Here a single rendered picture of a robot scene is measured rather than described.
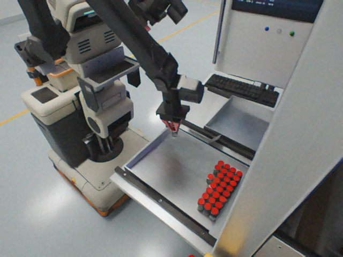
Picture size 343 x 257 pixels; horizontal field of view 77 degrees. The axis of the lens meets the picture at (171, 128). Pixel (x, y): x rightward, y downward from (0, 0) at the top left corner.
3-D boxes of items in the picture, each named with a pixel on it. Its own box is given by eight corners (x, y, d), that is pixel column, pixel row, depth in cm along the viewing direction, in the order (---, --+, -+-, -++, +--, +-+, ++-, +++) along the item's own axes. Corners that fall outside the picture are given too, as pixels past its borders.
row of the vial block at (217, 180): (229, 173, 75) (231, 165, 72) (201, 212, 65) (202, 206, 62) (223, 169, 76) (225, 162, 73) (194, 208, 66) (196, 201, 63)
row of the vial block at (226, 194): (240, 180, 73) (244, 172, 70) (214, 222, 63) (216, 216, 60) (235, 176, 74) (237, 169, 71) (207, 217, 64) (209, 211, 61)
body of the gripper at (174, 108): (184, 122, 69) (183, 104, 63) (155, 116, 72) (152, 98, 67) (190, 110, 73) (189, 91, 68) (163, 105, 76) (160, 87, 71)
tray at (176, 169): (246, 173, 75) (249, 167, 73) (207, 234, 61) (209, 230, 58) (171, 130, 90) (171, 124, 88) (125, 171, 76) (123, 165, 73)
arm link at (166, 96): (165, 72, 66) (156, 82, 62) (186, 76, 63) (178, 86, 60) (167, 91, 71) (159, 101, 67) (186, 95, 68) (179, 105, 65)
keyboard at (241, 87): (278, 94, 120) (280, 90, 119) (273, 108, 112) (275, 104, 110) (212, 75, 135) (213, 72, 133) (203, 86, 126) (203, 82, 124)
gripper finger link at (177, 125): (180, 138, 75) (178, 118, 68) (161, 134, 77) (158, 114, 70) (186, 126, 79) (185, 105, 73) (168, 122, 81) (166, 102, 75)
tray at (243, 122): (305, 131, 90) (309, 125, 87) (285, 173, 75) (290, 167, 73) (231, 100, 104) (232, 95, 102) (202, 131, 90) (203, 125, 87)
